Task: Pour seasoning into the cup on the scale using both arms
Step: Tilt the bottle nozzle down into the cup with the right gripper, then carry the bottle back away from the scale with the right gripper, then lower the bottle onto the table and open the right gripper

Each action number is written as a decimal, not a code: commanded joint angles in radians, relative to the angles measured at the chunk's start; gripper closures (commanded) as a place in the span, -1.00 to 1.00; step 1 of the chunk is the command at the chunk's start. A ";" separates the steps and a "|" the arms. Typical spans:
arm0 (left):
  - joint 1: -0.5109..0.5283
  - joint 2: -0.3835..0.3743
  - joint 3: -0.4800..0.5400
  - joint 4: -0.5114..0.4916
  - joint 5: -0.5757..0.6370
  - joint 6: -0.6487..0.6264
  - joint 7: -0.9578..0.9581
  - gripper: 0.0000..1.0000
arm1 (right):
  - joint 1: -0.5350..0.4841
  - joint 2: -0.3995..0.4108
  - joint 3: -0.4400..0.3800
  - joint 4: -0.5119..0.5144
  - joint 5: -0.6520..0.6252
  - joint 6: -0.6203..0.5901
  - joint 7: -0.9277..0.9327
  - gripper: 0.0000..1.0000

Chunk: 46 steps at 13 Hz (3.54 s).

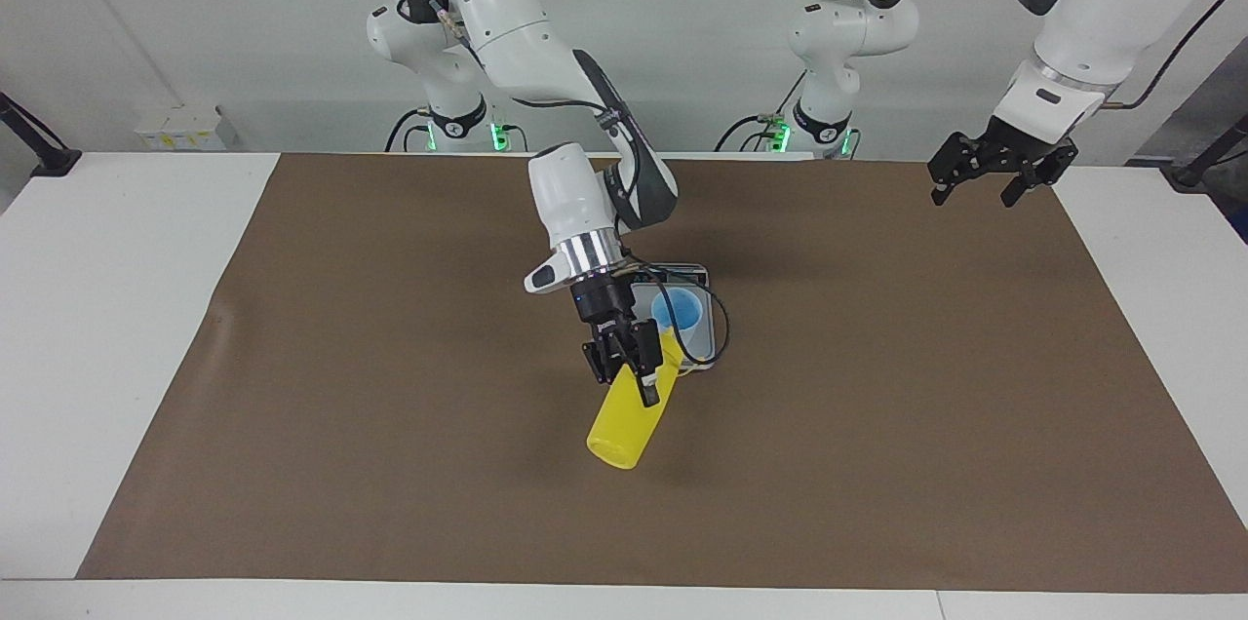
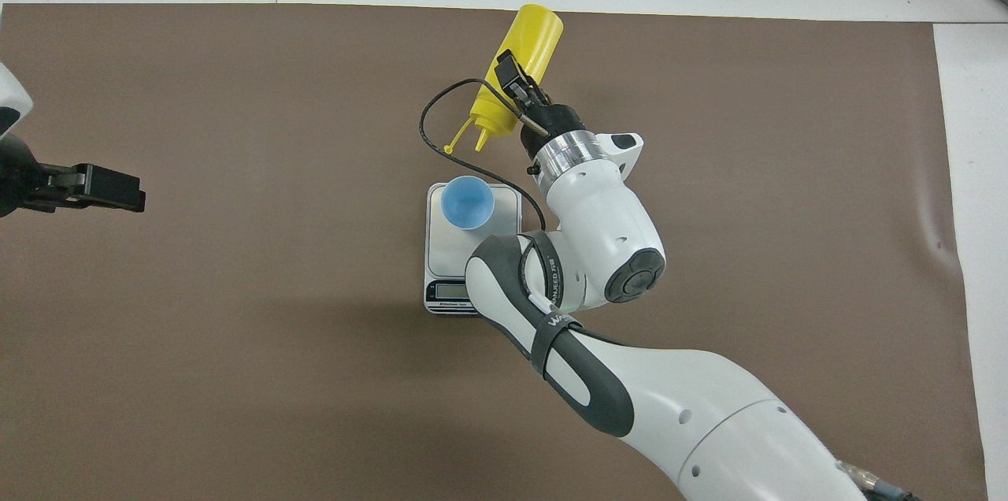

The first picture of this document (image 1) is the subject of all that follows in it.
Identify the black base cable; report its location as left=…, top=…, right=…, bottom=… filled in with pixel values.
left=715, top=113, right=781, bottom=153
left=385, top=108, right=435, bottom=153

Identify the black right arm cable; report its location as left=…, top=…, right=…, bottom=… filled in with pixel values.
left=395, top=0, right=732, bottom=368

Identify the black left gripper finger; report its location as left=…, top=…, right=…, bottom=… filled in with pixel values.
left=1000, top=162, right=1066, bottom=210
left=926, top=135, right=982, bottom=208

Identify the light blue plastic cup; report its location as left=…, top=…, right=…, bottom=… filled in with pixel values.
left=650, top=287, right=707, bottom=353

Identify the brown paper table mat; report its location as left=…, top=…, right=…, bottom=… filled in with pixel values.
left=76, top=152, right=1248, bottom=594

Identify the yellow squeeze seasoning bottle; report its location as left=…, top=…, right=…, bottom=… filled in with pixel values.
left=586, top=326, right=701, bottom=472

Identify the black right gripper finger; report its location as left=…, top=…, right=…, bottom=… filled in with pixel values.
left=582, top=337, right=615, bottom=385
left=630, top=343, right=666, bottom=407

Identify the black clamp stand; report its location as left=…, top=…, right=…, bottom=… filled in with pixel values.
left=0, top=92, right=83, bottom=178
left=1170, top=113, right=1248, bottom=189

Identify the white wall socket box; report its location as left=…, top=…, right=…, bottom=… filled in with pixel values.
left=135, top=106, right=227, bottom=151

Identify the silver digital kitchen scale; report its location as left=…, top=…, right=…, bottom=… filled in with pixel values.
left=626, top=263, right=718, bottom=377

